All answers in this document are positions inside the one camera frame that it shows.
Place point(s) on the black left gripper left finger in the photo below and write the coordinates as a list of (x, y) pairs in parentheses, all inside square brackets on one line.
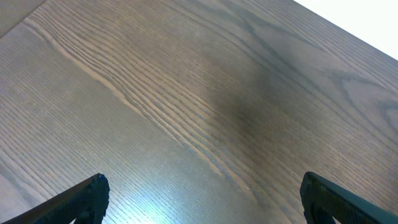
[(84, 203)]

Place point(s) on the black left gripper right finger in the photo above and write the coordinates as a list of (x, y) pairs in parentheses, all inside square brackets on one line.
[(325, 202)]

